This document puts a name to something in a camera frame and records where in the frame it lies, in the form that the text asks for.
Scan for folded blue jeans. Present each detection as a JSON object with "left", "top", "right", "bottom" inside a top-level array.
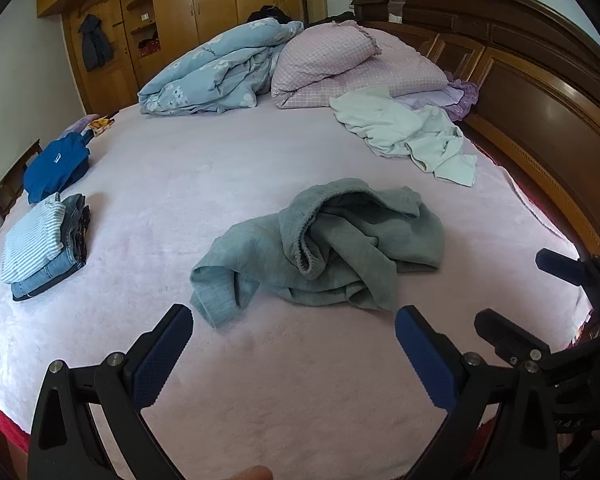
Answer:
[{"left": 11, "top": 194, "right": 90, "bottom": 301}]

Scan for pink checked quilt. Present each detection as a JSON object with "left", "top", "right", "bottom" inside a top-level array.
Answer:
[{"left": 271, "top": 20, "right": 451, "bottom": 110}]

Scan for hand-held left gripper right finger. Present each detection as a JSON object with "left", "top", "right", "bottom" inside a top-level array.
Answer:
[{"left": 395, "top": 305, "right": 563, "bottom": 480}]

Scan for dark hanging jacket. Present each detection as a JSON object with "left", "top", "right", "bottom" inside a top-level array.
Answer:
[{"left": 77, "top": 14, "right": 115, "bottom": 72}]

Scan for light blue floral quilt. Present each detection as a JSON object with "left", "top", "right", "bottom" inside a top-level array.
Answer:
[{"left": 138, "top": 17, "right": 306, "bottom": 116}]

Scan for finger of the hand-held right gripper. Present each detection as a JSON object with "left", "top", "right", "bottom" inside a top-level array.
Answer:
[
  {"left": 536, "top": 248, "right": 600, "bottom": 331},
  {"left": 474, "top": 310, "right": 552, "bottom": 367}
]

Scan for pink fleece blanket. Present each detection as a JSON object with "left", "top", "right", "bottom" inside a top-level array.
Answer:
[{"left": 0, "top": 27, "right": 596, "bottom": 480}]

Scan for pale green crumpled garment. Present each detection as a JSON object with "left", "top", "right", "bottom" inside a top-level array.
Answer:
[{"left": 329, "top": 87, "right": 478, "bottom": 188}]

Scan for blue folded garment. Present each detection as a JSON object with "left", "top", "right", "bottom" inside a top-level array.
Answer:
[{"left": 23, "top": 132, "right": 91, "bottom": 205}]

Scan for wooden headboard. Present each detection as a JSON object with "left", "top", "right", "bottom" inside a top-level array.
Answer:
[{"left": 351, "top": 0, "right": 600, "bottom": 261}]

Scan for person's left hand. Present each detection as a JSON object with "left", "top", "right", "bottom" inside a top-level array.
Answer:
[{"left": 219, "top": 465, "right": 273, "bottom": 480}]

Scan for red bed sheet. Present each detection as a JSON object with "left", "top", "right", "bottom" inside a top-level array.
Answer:
[{"left": 0, "top": 142, "right": 600, "bottom": 448}]

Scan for purple ruffled pillow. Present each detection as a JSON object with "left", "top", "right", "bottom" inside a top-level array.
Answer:
[{"left": 395, "top": 72, "right": 481, "bottom": 122}]

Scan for dark folded garment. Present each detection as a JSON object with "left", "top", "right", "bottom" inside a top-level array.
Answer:
[{"left": 12, "top": 205, "right": 91, "bottom": 303}]

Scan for black bag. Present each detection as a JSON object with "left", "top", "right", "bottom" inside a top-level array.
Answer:
[{"left": 246, "top": 5, "right": 293, "bottom": 25}]

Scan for striped folded shirt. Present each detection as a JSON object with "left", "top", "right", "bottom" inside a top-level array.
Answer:
[{"left": 1, "top": 192, "right": 67, "bottom": 283}]

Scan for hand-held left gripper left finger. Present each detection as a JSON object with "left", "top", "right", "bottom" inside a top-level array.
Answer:
[{"left": 27, "top": 304, "right": 195, "bottom": 480}]

